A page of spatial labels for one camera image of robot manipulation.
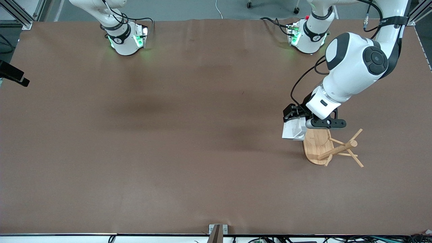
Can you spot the wooden cup rack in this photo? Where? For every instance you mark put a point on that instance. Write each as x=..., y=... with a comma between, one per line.
x=317, y=148

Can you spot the aluminium frame post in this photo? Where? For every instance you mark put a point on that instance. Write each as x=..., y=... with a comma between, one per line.
x=420, y=11
x=23, y=17

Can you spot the metal front camera mount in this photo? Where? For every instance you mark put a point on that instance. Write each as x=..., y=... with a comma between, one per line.
x=217, y=233

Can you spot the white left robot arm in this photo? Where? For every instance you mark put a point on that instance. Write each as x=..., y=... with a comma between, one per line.
x=354, y=60

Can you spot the white faceted ceramic cup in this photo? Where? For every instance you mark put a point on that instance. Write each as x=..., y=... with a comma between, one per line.
x=292, y=131

